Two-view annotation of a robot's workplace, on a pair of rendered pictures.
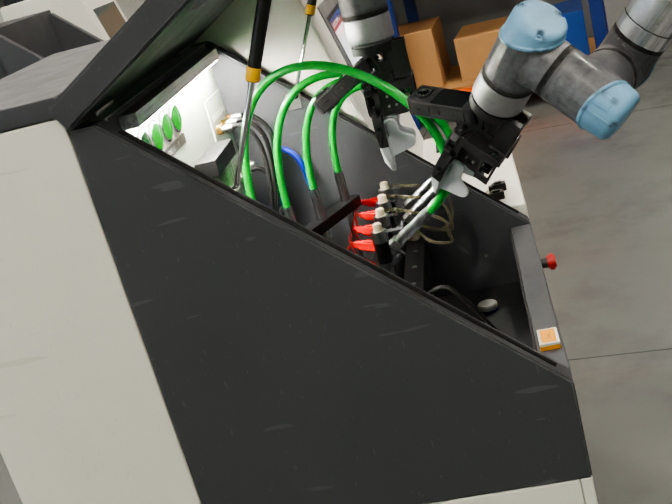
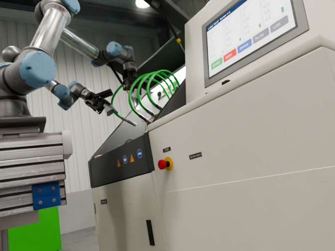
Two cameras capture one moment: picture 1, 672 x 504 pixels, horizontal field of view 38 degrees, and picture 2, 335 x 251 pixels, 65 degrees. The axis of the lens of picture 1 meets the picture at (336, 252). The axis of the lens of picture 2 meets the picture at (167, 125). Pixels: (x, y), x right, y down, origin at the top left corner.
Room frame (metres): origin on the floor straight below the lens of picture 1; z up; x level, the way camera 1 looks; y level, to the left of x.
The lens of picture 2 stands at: (2.64, -1.16, 0.73)
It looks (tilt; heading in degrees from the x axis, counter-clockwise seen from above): 12 degrees up; 130
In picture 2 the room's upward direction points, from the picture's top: 11 degrees counter-clockwise
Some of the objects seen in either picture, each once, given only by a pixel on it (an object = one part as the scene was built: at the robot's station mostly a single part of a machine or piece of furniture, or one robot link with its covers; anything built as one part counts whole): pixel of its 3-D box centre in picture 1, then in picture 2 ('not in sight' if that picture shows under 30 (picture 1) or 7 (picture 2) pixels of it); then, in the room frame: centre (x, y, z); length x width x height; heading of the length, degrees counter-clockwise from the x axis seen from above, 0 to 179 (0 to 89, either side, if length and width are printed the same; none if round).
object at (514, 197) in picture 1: (467, 172); (229, 99); (2.25, -0.35, 0.96); 0.70 x 0.22 x 0.03; 169
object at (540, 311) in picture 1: (542, 326); (117, 165); (1.54, -0.31, 0.87); 0.62 x 0.04 x 0.16; 169
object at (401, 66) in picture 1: (385, 78); (130, 80); (1.57, -0.15, 1.36); 0.09 x 0.08 x 0.12; 79
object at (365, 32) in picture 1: (369, 30); (130, 67); (1.58, -0.14, 1.44); 0.08 x 0.08 x 0.05
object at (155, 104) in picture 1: (176, 83); (173, 74); (1.64, 0.18, 1.43); 0.54 x 0.03 x 0.02; 169
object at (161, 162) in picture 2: (546, 262); (164, 164); (1.98, -0.44, 0.80); 0.05 x 0.04 x 0.05; 169
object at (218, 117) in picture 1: (242, 170); not in sight; (1.87, 0.13, 1.20); 0.13 x 0.03 x 0.31; 169
